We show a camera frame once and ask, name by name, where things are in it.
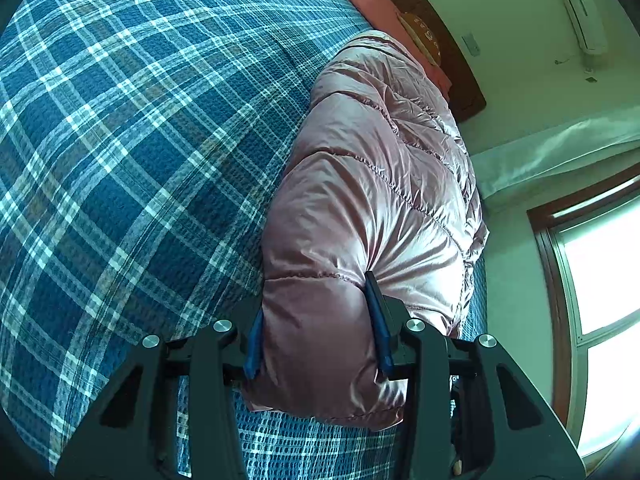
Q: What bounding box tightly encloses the pink quilted down jacket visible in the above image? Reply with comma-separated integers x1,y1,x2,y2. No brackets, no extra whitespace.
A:
242,30,488,430

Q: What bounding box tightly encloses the pale green curtain valance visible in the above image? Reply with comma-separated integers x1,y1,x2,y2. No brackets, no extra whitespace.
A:
472,108,639,198

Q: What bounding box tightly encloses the wood framed window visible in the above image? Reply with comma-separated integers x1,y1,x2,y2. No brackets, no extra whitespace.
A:
527,165,639,469

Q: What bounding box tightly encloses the blue plaid bedspread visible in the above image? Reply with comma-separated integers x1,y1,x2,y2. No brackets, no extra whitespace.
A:
0,0,490,480

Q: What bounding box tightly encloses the round brown cushion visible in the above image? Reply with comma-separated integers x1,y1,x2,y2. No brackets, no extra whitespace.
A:
398,12,442,66

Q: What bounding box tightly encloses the salmon pink pillow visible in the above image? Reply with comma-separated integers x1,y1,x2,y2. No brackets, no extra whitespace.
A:
349,0,452,100

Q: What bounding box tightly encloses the dark wooden headboard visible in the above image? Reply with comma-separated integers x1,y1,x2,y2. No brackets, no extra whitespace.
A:
339,0,490,124

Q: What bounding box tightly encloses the wall switch plate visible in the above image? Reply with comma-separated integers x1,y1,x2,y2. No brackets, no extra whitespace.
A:
462,32,480,58

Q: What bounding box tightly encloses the white wall air conditioner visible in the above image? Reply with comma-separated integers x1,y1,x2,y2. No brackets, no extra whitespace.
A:
562,0,608,56

